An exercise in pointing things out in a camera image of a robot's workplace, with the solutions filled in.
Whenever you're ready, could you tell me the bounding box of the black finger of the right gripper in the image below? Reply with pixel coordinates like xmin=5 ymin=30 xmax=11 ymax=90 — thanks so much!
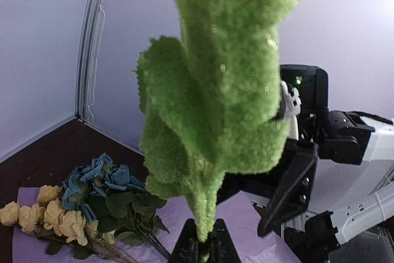
xmin=257 ymin=142 xmax=318 ymax=237

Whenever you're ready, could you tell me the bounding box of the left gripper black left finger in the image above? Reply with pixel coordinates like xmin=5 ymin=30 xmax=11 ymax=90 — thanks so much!
xmin=168 ymin=219 xmax=200 ymax=263

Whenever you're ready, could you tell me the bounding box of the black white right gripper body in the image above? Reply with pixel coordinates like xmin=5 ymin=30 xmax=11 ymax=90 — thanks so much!
xmin=278 ymin=79 xmax=333 ymax=165

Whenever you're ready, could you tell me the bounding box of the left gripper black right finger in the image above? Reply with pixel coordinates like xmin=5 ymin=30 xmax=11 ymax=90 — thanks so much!
xmin=207 ymin=219 xmax=241 ymax=263

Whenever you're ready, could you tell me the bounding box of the purple tissue paper sheet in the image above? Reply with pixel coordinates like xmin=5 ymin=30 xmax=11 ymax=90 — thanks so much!
xmin=12 ymin=192 xmax=299 ymax=263

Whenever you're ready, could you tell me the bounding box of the orange flower stem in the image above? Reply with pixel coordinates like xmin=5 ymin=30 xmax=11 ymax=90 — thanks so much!
xmin=136 ymin=0 xmax=299 ymax=242

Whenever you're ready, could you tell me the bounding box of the blue hydrangea flower stem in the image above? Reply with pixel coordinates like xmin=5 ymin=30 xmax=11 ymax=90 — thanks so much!
xmin=62 ymin=153 xmax=170 ymax=259

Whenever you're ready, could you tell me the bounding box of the cream yellow flower stem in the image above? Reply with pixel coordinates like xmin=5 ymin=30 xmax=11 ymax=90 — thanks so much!
xmin=1 ymin=185 xmax=135 ymax=262

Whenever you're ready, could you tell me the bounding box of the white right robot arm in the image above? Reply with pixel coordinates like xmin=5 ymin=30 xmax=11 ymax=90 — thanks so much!
xmin=250 ymin=83 xmax=393 ymax=262

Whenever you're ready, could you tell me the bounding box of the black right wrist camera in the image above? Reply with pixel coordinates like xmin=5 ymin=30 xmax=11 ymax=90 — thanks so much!
xmin=280 ymin=64 xmax=329 ymax=122

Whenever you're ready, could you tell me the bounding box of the aluminium right corner post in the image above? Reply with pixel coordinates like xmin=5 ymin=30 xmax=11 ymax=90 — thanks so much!
xmin=75 ymin=0 xmax=106 ymax=122

